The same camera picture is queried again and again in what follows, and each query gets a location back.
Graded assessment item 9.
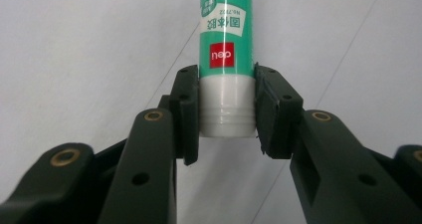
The green and white glue stick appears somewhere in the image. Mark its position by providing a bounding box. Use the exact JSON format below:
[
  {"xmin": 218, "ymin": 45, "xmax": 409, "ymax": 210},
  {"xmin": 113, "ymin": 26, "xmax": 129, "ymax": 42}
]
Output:
[{"xmin": 198, "ymin": 0, "xmax": 257, "ymax": 138}]

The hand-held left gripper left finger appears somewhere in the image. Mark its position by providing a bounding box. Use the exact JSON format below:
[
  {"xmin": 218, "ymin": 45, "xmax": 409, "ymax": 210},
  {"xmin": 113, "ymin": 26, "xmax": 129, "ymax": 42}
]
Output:
[{"xmin": 98, "ymin": 64, "xmax": 200, "ymax": 224}]

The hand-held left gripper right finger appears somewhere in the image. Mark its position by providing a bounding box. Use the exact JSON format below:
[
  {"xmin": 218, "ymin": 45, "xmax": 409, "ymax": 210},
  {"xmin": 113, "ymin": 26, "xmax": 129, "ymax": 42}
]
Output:
[{"xmin": 254, "ymin": 63, "xmax": 422, "ymax": 224}]

